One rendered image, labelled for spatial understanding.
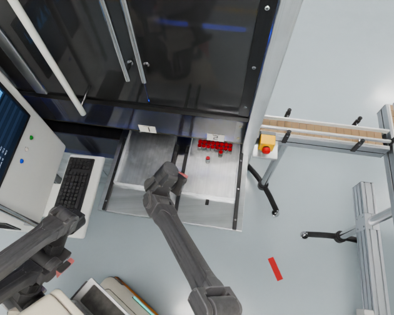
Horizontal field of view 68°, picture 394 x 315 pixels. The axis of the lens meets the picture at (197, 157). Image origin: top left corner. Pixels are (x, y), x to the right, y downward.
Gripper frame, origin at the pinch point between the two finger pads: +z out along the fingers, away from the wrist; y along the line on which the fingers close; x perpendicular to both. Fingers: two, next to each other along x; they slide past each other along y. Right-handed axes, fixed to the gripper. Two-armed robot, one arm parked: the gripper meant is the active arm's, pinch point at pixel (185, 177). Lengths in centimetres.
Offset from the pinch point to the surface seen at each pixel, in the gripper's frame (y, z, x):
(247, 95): -3.2, 16.9, -35.2
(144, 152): 42.0, 22.8, 13.8
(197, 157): 19.0, 36.9, 6.2
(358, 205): -58, 113, 8
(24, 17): 45, -42, -36
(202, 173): 11.0, 34.1, 10.9
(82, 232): 40, -7, 54
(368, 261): -76, 90, 27
